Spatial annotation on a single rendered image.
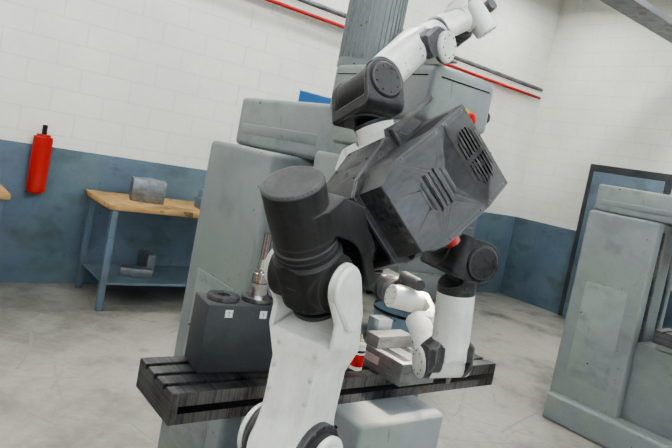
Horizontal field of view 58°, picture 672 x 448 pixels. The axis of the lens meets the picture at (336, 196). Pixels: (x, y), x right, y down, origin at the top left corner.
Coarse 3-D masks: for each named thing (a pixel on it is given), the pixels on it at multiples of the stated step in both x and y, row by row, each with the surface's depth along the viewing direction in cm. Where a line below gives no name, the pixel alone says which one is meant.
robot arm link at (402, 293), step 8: (392, 280) 175; (400, 280) 174; (408, 280) 170; (416, 280) 167; (384, 288) 176; (392, 288) 168; (400, 288) 167; (408, 288) 169; (416, 288) 167; (384, 296) 175; (392, 296) 167; (400, 296) 166; (408, 296) 167; (416, 296) 168; (424, 296) 170; (392, 304) 166; (400, 304) 166; (408, 304) 167; (416, 304) 168; (424, 304) 169
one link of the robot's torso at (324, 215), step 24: (288, 168) 106; (312, 168) 104; (264, 192) 100; (288, 192) 98; (312, 192) 98; (288, 216) 99; (312, 216) 100; (336, 216) 103; (360, 216) 110; (288, 240) 102; (312, 240) 102; (336, 240) 107; (360, 240) 111; (288, 264) 104; (360, 264) 118
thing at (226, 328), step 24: (192, 312) 167; (216, 312) 158; (240, 312) 162; (264, 312) 165; (192, 336) 165; (216, 336) 159; (240, 336) 163; (264, 336) 166; (192, 360) 162; (216, 360) 160; (240, 360) 164; (264, 360) 168
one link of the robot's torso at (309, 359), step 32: (352, 288) 108; (288, 320) 118; (352, 320) 110; (288, 352) 114; (320, 352) 110; (352, 352) 116; (288, 384) 113; (320, 384) 112; (256, 416) 116; (288, 416) 112; (320, 416) 115
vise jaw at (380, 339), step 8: (368, 336) 189; (376, 336) 186; (384, 336) 187; (392, 336) 189; (400, 336) 191; (408, 336) 193; (376, 344) 186; (384, 344) 187; (392, 344) 189; (400, 344) 191; (408, 344) 194
